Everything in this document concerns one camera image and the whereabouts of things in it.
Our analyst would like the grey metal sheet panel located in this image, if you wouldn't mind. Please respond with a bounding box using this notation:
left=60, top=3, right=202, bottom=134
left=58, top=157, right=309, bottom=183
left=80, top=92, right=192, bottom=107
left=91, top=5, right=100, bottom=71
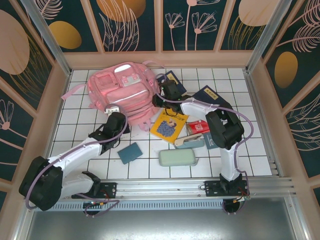
left=24, top=209, right=310, bottom=240

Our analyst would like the small circuit board with LEDs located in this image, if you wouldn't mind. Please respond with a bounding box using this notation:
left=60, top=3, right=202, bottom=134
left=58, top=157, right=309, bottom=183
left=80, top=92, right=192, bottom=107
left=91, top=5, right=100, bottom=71
left=83, top=200, right=106, bottom=209

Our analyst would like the small plain teal notebook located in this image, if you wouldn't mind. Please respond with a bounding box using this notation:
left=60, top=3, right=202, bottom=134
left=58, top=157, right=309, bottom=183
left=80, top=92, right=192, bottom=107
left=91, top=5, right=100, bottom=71
left=117, top=142, right=143, bottom=165

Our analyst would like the beige and blue stapler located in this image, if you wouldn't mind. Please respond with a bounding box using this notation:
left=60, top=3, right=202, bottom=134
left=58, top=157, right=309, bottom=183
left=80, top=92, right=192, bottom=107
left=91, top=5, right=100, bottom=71
left=174, top=132, right=205, bottom=150

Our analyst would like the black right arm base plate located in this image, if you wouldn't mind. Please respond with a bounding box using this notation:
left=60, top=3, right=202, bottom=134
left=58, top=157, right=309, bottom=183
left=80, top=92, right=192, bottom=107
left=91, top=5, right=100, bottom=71
left=204, top=179, right=251, bottom=198

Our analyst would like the red packet with white print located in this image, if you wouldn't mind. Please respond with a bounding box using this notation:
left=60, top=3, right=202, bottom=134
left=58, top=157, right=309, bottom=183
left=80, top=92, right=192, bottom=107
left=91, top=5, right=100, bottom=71
left=186, top=119, right=210, bottom=135

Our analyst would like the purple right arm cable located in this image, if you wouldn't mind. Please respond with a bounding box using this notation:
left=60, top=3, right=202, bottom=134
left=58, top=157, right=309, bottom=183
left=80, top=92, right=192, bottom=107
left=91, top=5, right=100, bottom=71
left=154, top=72, right=254, bottom=216

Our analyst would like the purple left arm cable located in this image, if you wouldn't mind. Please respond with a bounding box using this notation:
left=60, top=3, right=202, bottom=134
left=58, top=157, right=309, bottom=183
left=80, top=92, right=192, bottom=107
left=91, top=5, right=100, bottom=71
left=24, top=104, right=126, bottom=218

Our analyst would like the pink student backpack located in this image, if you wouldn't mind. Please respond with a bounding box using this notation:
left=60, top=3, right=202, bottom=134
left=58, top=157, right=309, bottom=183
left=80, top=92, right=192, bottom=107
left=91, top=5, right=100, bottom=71
left=61, top=59, right=166, bottom=132

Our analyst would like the aluminium front rail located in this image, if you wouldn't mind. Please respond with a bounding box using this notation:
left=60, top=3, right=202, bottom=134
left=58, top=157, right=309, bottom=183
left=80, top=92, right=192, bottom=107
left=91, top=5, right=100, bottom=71
left=23, top=176, right=297, bottom=201

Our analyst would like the navy book with gold label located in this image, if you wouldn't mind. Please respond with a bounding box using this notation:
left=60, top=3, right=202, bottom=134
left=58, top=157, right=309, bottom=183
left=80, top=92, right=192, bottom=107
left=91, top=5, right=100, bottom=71
left=163, top=70, right=188, bottom=97
left=193, top=84, right=233, bottom=111

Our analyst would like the pale green pencil case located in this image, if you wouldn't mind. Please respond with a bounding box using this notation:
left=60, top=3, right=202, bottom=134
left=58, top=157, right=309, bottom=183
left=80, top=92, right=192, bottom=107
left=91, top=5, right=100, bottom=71
left=158, top=148, right=200, bottom=168

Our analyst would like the aluminium corner post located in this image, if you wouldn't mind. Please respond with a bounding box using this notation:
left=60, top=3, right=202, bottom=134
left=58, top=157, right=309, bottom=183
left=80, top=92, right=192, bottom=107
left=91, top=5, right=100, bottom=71
left=244, top=0, right=294, bottom=74
left=19, top=0, right=74, bottom=77

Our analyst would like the aluminium side rail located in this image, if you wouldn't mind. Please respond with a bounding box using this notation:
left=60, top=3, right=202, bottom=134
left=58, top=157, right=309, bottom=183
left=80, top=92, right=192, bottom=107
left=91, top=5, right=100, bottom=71
left=243, top=71, right=286, bottom=179

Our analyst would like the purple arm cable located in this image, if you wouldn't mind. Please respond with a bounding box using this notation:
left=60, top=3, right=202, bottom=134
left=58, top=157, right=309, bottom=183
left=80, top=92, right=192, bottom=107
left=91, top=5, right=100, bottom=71
left=154, top=72, right=254, bottom=216
left=24, top=104, right=126, bottom=218

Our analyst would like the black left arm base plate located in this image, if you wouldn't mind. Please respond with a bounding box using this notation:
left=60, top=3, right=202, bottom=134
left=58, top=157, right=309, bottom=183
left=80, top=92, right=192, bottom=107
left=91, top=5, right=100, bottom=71
left=71, top=181, right=118, bottom=200

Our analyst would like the slotted metal cable duct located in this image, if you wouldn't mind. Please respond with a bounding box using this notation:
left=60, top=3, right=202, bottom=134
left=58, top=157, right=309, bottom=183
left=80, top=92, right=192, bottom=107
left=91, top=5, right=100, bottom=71
left=33, top=201, right=225, bottom=212

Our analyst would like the yellow book with blue picture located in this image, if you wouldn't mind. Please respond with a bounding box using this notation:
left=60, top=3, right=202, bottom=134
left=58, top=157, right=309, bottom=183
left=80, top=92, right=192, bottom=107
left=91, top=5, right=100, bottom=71
left=149, top=108, right=189, bottom=145

